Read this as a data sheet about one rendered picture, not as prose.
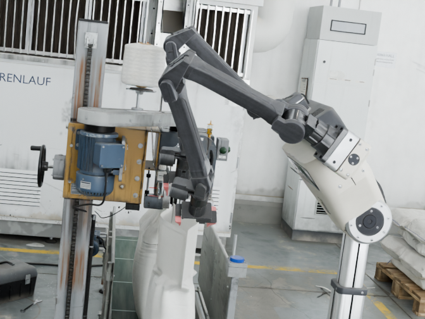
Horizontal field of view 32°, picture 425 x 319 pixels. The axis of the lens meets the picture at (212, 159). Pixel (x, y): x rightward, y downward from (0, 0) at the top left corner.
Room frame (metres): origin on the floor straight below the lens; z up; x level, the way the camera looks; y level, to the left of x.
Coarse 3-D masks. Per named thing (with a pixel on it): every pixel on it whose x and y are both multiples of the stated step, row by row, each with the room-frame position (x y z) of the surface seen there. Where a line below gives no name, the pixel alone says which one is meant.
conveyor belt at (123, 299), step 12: (120, 240) 4.65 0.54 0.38; (132, 240) 4.68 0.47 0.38; (120, 252) 4.39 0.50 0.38; (132, 252) 4.41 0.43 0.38; (120, 264) 4.15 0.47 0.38; (132, 264) 4.17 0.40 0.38; (120, 276) 3.93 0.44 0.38; (120, 288) 3.74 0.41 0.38; (132, 288) 3.76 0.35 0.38; (120, 300) 3.56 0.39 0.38; (132, 300) 3.58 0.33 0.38; (120, 312) 3.40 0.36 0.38; (132, 312) 3.42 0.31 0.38
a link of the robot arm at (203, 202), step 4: (188, 192) 2.33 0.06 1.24; (192, 192) 2.33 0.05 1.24; (208, 192) 2.34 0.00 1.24; (188, 196) 2.35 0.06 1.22; (192, 196) 2.33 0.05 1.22; (196, 196) 2.32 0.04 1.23; (208, 196) 2.33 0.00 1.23; (192, 200) 2.34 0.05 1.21; (196, 200) 2.32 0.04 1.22; (200, 200) 2.32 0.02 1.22; (204, 200) 2.32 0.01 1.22; (192, 204) 2.35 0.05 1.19; (196, 204) 2.34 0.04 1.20; (200, 204) 2.34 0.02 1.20; (204, 204) 2.35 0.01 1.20; (200, 208) 2.35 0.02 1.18
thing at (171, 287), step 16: (160, 224) 2.72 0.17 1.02; (176, 224) 2.91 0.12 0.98; (192, 224) 2.81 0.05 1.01; (160, 240) 2.69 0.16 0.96; (176, 240) 2.59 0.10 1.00; (192, 240) 2.64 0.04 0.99; (160, 256) 2.68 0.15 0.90; (176, 256) 2.58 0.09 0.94; (192, 256) 2.66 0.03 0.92; (160, 272) 2.69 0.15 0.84; (176, 272) 2.57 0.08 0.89; (192, 272) 2.69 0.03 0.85; (160, 288) 2.61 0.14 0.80; (176, 288) 2.55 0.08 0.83; (192, 288) 2.63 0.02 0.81; (160, 304) 2.56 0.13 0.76; (176, 304) 2.56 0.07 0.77; (192, 304) 2.57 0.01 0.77
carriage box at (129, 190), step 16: (80, 128) 2.95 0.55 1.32; (128, 128) 2.98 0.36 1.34; (144, 128) 3.07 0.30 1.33; (128, 144) 2.98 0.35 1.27; (144, 144) 2.99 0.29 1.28; (128, 160) 2.98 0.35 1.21; (144, 160) 2.99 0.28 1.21; (128, 176) 2.98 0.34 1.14; (64, 192) 2.94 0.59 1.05; (112, 192) 2.98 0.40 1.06; (128, 192) 2.98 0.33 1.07
